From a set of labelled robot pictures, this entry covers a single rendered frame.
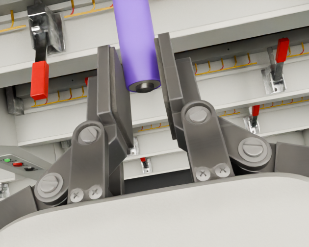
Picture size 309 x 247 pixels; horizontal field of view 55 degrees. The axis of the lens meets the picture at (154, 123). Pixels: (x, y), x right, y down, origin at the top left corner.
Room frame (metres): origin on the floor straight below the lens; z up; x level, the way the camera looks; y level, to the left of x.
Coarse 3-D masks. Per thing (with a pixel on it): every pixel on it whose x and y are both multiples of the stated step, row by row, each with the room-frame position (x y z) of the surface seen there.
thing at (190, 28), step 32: (160, 0) 0.21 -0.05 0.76; (192, 0) 0.20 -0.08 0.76; (224, 0) 0.19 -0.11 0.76; (256, 0) 0.17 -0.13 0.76; (288, 0) 0.16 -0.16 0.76; (0, 32) 0.25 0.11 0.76; (64, 32) 0.22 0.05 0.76; (96, 32) 0.21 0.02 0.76; (160, 32) 0.18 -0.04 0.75; (192, 32) 0.17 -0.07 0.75; (224, 32) 0.17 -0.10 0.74; (256, 32) 0.16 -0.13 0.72; (0, 64) 0.22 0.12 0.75; (64, 64) 0.20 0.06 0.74; (96, 64) 0.20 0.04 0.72
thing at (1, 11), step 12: (0, 0) 0.25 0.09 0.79; (12, 0) 0.25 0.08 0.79; (24, 0) 0.25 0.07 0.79; (48, 0) 0.24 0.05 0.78; (60, 0) 0.24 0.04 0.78; (72, 0) 0.24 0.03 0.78; (0, 12) 0.26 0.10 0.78; (12, 12) 0.25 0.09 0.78; (72, 12) 0.23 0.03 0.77; (84, 12) 0.22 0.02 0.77; (12, 24) 0.24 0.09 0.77
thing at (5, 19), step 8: (80, 0) 0.24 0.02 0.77; (88, 0) 0.23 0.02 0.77; (96, 0) 0.23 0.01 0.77; (104, 0) 0.23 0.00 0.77; (56, 8) 0.24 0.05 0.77; (64, 8) 0.24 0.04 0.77; (72, 8) 0.24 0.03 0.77; (0, 16) 0.26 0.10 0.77; (8, 16) 0.25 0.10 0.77; (16, 16) 0.25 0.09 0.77; (24, 16) 0.25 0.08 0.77; (0, 24) 0.25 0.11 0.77
